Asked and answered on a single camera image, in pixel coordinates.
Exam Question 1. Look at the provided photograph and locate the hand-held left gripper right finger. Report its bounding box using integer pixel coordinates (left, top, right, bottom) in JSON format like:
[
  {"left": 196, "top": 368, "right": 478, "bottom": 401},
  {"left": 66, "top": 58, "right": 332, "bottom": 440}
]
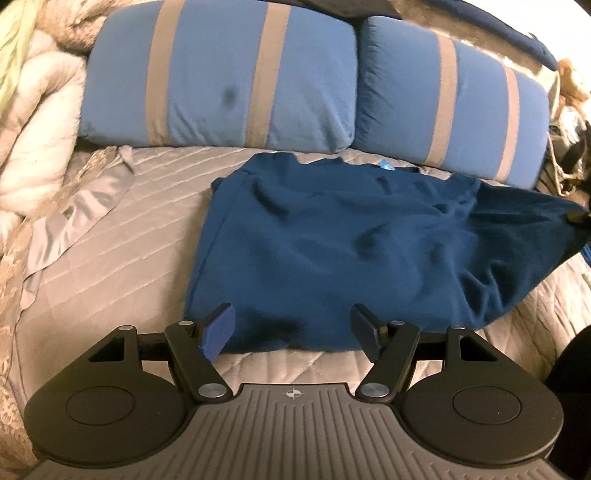
[{"left": 349, "top": 303, "right": 502, "bottom": 401}]

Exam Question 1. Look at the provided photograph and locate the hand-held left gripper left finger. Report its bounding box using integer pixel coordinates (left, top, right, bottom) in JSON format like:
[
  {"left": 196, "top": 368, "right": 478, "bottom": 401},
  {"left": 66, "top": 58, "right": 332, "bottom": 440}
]
[{"left": 88, "top": 303, "right": 237, "bottom": 401}]

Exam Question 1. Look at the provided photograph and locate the dark blue shirt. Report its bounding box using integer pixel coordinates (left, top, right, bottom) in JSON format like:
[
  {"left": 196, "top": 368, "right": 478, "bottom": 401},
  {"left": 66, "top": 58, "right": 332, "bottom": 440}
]
[{"left": 185, "top": 152, "right": 591, "bottom": 354}]

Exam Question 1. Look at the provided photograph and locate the grey quilted bedspread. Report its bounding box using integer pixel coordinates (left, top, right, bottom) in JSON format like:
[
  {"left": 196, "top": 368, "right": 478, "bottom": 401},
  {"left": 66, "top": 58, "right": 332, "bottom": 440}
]
[{"left": 9, "top": 143, "right": 591, "bottom": 480}]

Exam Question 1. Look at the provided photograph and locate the brown teddy bear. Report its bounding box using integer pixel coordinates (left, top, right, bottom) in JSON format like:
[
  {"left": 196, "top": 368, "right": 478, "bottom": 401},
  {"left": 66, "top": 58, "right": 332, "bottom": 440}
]
[{"left": 555, "top": 59, "right": 591, "bottom": 114}]

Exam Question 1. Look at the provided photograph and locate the blue grey-striped pillow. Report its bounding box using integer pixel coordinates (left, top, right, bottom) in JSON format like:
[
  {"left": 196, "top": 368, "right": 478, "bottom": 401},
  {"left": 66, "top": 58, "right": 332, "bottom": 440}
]
[
  {"left": 353, "top": 16, "right": 552, "bottom": 190},
  {"left": 78, "top": 0, "right": 360, "bottom": 154}
]

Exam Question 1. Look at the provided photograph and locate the grey satin sheet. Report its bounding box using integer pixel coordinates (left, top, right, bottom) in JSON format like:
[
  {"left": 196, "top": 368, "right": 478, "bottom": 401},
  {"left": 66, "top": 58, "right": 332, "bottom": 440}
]
[{"left": 18, "top": 145, "right": 137, "bottom": 310}]

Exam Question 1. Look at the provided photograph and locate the cream comforter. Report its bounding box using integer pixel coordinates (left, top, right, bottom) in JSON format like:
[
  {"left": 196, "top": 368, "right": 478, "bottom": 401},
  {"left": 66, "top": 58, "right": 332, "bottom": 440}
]
[{"left": 0, "top": 32, "right": 90, "bottom": 210}]

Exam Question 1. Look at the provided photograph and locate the green cloth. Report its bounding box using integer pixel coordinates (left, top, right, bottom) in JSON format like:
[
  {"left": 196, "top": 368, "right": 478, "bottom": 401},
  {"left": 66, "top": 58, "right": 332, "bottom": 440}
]
[{"left": 0, "top": 18, "right": 35, "bottom": 118}]

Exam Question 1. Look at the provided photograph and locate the fuzzy grey-brown blanket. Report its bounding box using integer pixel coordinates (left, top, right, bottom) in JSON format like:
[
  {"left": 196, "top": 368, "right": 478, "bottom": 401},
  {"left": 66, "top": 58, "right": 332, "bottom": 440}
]
[{"left": 32, "top": 0, "right": 118, "bottom": 54}]

